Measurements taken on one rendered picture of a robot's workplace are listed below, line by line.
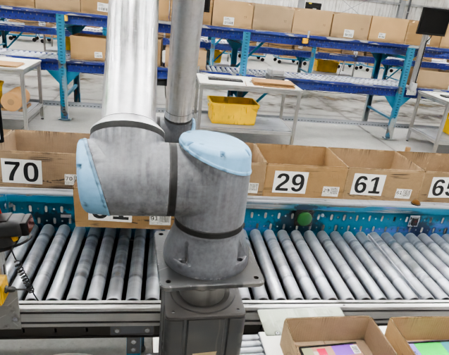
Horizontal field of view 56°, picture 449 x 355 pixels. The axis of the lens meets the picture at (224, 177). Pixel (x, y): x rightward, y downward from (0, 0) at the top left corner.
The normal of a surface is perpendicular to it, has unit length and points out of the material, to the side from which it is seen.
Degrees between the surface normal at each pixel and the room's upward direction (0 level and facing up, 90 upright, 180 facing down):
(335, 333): 88
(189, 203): 103
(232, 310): 0
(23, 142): 90
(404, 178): 90
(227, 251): 70
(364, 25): 90
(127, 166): 52
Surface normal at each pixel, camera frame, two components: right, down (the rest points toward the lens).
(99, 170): 0.19, -0.17
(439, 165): 0.11, 0.39
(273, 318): 0.10, -0.92
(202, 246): -0.04, 0.04
